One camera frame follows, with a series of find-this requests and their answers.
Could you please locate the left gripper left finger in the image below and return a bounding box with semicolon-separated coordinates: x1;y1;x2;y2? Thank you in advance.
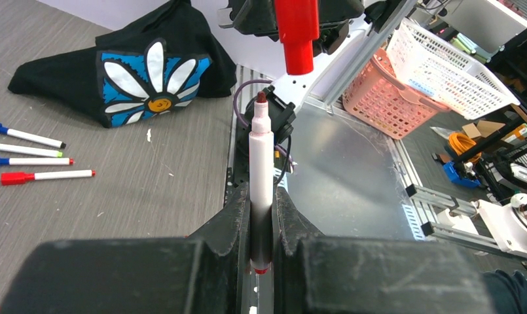
1;184;251;313

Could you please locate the black daisy cloth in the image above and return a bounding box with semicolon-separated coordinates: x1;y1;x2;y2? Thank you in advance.
8;1;236;128

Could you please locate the orange cable coil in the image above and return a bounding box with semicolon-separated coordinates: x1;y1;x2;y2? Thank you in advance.
448;131;483;165

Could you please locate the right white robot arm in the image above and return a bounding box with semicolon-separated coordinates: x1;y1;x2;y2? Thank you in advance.
215;1;403;108

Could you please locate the blue capped white pen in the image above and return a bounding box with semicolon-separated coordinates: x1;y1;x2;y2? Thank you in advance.
0;123;66;148

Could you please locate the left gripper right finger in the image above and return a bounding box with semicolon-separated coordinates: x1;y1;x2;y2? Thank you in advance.
272;187;495;313

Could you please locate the white plastic basket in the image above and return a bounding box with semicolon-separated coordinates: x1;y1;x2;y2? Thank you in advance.
386;19;519;120

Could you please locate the red pen cap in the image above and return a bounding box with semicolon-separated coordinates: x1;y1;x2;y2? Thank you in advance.
274;0;319;75
0;172;35;186

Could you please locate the pink plastic basket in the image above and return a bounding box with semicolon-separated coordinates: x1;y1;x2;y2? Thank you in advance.
342;48;450;139

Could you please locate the green white pen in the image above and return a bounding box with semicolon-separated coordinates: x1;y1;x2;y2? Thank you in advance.
0;143;64;158

